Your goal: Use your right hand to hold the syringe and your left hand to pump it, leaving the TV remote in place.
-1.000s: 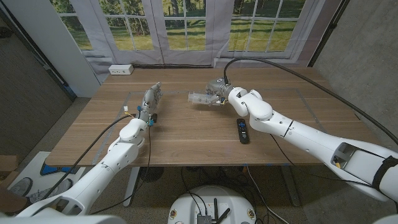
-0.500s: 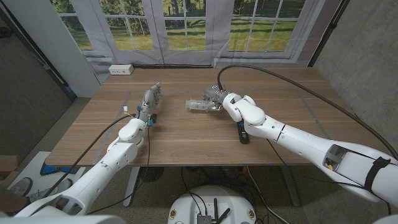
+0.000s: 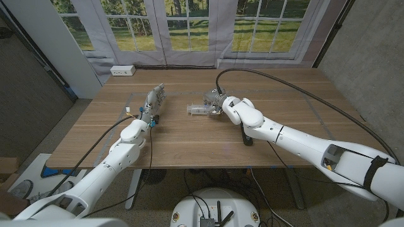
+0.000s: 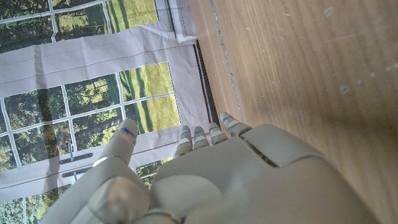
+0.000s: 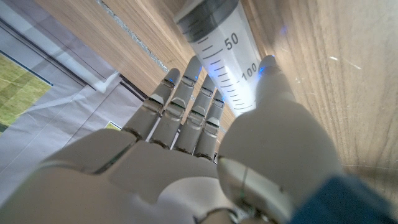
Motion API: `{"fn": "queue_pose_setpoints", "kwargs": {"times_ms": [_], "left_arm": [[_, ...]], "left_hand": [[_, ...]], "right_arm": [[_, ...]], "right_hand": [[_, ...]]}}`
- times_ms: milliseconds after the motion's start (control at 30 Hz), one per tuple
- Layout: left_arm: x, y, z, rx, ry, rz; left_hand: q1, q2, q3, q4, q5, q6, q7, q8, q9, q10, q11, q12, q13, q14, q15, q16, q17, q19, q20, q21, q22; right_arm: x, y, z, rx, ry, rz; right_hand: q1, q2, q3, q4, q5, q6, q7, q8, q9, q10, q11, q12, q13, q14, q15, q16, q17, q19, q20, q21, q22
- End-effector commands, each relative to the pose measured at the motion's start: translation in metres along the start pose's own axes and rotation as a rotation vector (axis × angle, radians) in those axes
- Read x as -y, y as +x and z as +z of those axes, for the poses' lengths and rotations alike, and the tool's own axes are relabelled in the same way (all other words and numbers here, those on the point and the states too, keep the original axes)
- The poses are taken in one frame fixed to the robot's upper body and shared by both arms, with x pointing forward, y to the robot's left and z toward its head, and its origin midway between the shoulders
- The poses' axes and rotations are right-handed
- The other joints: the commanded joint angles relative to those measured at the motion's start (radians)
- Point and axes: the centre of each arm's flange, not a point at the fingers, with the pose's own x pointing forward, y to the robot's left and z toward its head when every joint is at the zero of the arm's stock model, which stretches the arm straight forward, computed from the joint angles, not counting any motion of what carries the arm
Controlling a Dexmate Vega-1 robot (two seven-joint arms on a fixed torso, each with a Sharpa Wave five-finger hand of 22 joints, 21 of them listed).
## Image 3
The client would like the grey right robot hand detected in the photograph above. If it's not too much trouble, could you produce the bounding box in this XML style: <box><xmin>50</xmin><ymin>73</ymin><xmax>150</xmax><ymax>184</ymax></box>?
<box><xmin>201</xmin><ymin>88</ymin><xmax>227</xmax><ymax>117</ymax></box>

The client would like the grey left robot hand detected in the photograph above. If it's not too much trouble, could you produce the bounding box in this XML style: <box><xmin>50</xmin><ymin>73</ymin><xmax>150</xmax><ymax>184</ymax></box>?
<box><xmin>138</xmin><ymin>83</ymin><xmax>167</xmax><ymax>124</ymax></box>

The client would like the clear plastic syringe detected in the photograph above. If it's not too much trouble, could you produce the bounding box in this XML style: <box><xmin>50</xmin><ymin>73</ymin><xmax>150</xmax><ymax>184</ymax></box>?
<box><xmin>186</xmin><ymin>103</ymin><xmax>215</xmax><ymax>116</ymax></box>

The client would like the black TV remote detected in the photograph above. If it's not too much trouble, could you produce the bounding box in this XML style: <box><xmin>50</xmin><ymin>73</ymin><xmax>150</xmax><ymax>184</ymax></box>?
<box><xmin>240</xmin><ymin>122</ymin><xmax>254</xmax><ymax>147</ymax></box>

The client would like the white power strip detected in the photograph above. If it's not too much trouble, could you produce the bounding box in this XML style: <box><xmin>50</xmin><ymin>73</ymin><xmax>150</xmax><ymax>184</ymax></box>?
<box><xmin>110</xmin><ymin>65</ymin><xmax>136</xmax><ymax>77</ymax></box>

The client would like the printed window backdrop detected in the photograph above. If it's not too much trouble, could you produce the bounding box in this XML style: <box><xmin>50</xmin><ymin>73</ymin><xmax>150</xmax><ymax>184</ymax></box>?
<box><xmin>50</xmin><ymin>0</ymin><xmax>348</xmax><ymax>85</ymax></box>

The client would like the black round fan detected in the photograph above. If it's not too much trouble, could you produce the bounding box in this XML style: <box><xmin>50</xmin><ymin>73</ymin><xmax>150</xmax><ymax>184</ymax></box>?
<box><xmin>141</xmin><ymin>169</ymin><xmax>167</xmax><ymax>186</ymax></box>

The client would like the white table leg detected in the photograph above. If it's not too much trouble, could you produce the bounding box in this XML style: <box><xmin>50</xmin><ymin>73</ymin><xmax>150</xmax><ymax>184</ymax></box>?
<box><xmin>285</xmin><ymin>168</ymin><xmax>306</xmax><ymax>211</ymax></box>
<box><xmin>125</xmin><ymin>169</ymin><xmax>143</xmax><ymax>211</ymax></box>

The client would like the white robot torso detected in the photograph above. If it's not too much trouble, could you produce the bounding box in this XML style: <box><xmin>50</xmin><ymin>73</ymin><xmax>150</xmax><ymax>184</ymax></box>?
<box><xmin>170</xmin><ymin>188</ymin><xmax>261</xmax><ymax>227</ymax></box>

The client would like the white panel board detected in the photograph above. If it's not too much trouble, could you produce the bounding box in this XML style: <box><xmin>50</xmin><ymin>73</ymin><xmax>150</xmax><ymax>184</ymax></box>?
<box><xmin>3</xmin><ymin>0</ymin><xmax>104</xmax><ymax>99</ymax></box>

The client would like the black backdrop stand pole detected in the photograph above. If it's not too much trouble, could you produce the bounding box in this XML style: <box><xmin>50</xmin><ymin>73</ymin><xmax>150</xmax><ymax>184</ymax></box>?
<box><xmin>312</xmin><ymin>0</ymin><xmax>356</xmax><ymax>69</ymax></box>

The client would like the white floor plate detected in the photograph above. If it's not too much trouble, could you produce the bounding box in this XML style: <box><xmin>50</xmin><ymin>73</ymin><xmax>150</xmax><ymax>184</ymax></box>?
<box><xmin>8</xmin><ymin>153</ymin><xmax>88</xmax><ymax>202</ymax></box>

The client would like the brown cardboard box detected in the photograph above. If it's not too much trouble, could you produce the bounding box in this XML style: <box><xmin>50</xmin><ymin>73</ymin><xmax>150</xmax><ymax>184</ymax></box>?
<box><xmin>0</xmin><ymin>156</ymin><xmax>20</xmax><ymax>190</ymax></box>

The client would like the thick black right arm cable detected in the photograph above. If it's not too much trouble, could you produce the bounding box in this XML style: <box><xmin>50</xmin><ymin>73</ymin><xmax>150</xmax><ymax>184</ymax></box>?
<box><xmin>215</xmin><ymin>67</ymin><xmax>401</xmax><ymax>166</ymax></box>

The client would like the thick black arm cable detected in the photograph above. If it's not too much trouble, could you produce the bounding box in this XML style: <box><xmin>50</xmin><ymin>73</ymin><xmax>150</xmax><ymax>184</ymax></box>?
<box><xmin>47</xmin><ymin>115</ymin><xmax>140</xmax><ymax>196</ymax></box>
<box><xmin>215</xmin><ymin>67</ymin><xmax>401</xmax><ymax>166</ymax></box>

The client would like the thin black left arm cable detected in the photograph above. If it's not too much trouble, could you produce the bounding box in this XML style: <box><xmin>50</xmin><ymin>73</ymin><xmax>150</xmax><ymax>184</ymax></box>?
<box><xmin>80</xmin><ymin>125</ymin><xmax>154</xmax><ymax>219</ymax></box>

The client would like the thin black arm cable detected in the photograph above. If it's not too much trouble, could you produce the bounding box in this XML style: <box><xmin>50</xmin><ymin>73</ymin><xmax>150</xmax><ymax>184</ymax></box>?
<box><xmin>266</xmin><ymin>140</ymin><xmax>367</xmax><ymax>190</ymax></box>
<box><xmin>80</xmin><ymin>125</ymin><xmax>154</xmax><ymax>219</ymax></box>

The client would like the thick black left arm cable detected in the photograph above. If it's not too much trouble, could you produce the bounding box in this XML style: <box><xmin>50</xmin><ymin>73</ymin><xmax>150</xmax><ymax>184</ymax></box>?
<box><xmin>47</xmin><ymin>115</ymin><xmax>140</xmax><ymax>196</ymax></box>

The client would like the white floor cable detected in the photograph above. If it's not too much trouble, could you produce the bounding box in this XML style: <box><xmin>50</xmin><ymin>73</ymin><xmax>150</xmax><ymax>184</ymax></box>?
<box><xmin>250</xmin><ymin>168</ymin><xmax>295</xmax><ymax>227</ymax></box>

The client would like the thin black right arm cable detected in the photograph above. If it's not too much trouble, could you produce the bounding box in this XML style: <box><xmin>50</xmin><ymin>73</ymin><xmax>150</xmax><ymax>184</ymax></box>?
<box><xmin>266</xmin><ymin>140</ymin><xmax>367</xmax><ymax>190</ymax></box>

